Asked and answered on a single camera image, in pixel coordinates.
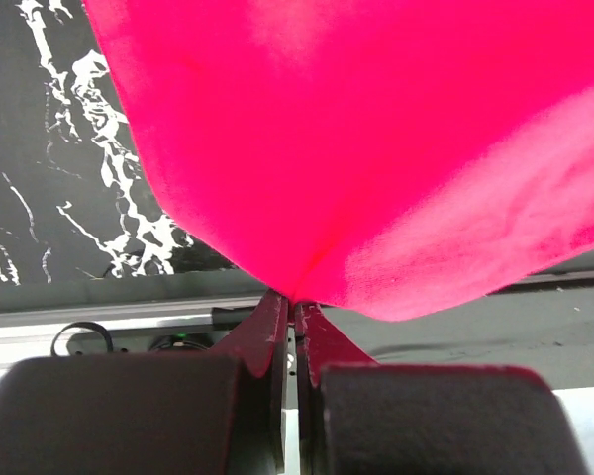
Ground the black marble pattern mat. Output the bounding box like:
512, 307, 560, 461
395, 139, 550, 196
0, 0, 239, 288

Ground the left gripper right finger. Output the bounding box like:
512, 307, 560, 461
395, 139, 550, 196
293, 304, 588, 474

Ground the aluminium frame rail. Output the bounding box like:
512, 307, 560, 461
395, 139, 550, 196
0, 270, 594, 365

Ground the bright pink t shirt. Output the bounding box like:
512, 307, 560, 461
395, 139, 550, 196
85, 1, 594, 321

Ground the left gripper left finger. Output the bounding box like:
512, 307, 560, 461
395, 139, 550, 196
0, 291, 289, 474

